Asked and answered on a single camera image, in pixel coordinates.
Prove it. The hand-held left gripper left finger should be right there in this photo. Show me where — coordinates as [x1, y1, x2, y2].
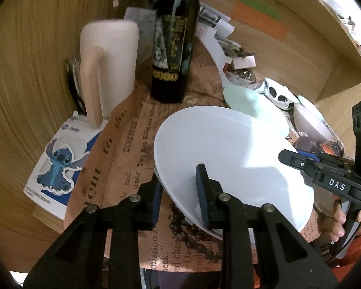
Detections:
[24, 173, 163, 289]

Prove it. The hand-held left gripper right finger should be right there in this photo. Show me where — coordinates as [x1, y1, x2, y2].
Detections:
[195, 163, 339, 289]

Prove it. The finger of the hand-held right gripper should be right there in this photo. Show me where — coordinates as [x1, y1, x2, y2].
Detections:
[278, 149, 319, 184]
[296, 150, 320, 161]

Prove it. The large white plate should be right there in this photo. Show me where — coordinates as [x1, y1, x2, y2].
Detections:
[153, 105, 315, 232]

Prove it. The person's right hand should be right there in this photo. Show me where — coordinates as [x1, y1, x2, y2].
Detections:
[317, 200, 346, 244]

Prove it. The purple bowl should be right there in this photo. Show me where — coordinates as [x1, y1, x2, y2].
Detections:
[295, 135, 321, 155]

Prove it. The pale pink bowl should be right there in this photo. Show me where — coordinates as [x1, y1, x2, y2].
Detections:
[293, 104, 336, 143]

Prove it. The newspaper print mat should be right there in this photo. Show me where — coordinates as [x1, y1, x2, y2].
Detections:
[63, 40, 346, 274]

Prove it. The panda print bowl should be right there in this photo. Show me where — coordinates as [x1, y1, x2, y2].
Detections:
[260, 78, 301, 109]

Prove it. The light green bowl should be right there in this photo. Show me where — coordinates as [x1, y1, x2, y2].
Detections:
[223, 84, 290, 137]

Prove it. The bowl of glass beads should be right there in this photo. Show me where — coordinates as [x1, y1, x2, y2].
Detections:
[226, 66, 259, 90]

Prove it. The blue cartoon sticker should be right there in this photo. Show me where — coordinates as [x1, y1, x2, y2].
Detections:
[36, 138, 91, 195]

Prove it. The Stitch sticker packet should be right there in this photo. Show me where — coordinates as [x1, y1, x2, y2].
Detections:
[23, 116, 109, 219]

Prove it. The small white box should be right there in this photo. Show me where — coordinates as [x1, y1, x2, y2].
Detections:
[233, 55, 256, 70]

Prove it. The white paper sheet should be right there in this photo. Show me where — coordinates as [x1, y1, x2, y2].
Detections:
[198, 27, 231, 92]

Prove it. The orange sticky note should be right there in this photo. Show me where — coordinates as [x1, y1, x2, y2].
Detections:
[232, 1, 289, 41]

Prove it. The dark wine bottle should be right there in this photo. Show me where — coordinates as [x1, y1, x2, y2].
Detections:
[150, 0, 200, 104]

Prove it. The green sticky note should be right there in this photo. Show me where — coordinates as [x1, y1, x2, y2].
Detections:
[241, 0, 282, 20]

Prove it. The pile of papers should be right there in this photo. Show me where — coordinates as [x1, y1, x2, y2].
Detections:
[123, 0, 256, 76]

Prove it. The cream mug with handle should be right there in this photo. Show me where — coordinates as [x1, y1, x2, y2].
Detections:
[79, 19, 139, 126]

